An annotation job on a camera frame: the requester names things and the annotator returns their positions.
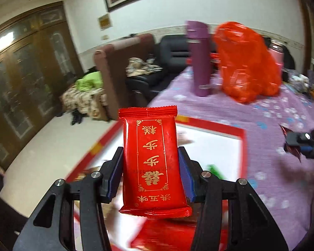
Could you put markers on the black shoes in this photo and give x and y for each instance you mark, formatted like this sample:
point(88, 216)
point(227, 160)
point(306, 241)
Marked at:
point(76, 116)

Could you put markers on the floral blanket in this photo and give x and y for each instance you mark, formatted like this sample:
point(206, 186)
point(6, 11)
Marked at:
point(81, 102)

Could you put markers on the wooden glass cabinet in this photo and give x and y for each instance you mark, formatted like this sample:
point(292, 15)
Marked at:
point(23, 83)

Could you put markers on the green cloth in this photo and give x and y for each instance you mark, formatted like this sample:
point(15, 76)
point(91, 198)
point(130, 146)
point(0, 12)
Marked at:
point(89, 81)

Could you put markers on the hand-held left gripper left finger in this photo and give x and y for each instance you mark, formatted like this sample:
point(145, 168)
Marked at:
point(112, 177)

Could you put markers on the black sofa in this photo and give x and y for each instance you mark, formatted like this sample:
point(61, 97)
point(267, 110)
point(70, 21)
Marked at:
point(172, 55)

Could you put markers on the red triangular snack packet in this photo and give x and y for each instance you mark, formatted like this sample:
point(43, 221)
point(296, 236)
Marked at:
point(290, 150)

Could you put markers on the red rectangular snack packet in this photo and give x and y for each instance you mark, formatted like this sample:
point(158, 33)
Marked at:
point(151, 162)
point(170, 235)

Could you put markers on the small green candy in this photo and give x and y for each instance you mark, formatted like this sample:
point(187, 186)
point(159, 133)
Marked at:
point(216, 172)

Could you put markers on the red box with white inside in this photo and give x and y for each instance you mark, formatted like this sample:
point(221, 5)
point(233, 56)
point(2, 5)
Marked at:
point(212, 146)

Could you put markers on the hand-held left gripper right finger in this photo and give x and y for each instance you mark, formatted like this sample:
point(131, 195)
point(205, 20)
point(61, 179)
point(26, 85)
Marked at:
point(190, 183)

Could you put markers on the clutter of cloths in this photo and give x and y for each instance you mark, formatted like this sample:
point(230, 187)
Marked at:
point(142, 68)

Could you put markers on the brown chair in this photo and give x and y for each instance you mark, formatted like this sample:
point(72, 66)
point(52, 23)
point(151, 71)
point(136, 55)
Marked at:
point(112, 70)

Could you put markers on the pink thermos bottle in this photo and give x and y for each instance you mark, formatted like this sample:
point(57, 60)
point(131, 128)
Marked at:
point(276, 53)

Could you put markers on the grey crumpled bag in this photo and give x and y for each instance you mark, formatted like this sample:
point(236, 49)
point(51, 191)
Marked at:
point(299, 82)

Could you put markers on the red plastic bag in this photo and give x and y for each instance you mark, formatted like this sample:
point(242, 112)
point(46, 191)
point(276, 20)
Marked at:
point(246, 62)

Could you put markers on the purple thermos bottle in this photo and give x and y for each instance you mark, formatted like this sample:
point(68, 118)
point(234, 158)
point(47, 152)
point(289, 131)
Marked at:
point(198, 57)

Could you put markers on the yellow wall notice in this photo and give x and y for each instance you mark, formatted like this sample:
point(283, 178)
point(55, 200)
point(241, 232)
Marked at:
point(105, 22)

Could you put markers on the wall outlet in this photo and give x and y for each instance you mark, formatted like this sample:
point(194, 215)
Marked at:
point(104, 36)

